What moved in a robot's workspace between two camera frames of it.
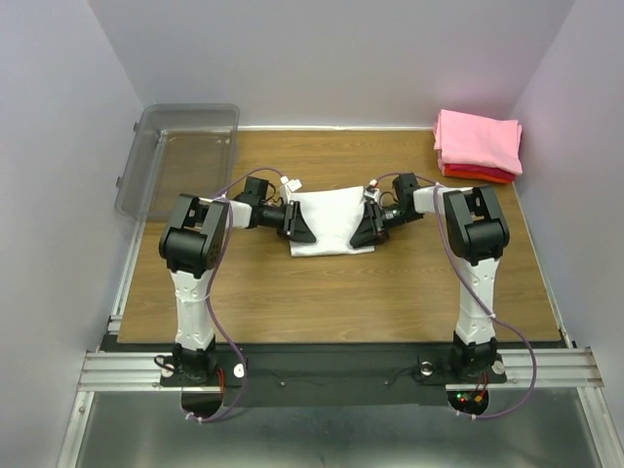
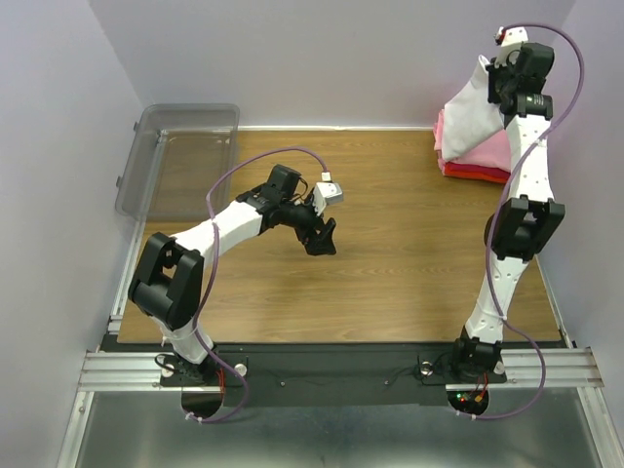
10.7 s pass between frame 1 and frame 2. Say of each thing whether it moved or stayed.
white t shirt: moved
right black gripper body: moved
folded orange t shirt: stayed
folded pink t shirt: stayed
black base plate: stayed
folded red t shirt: stayed
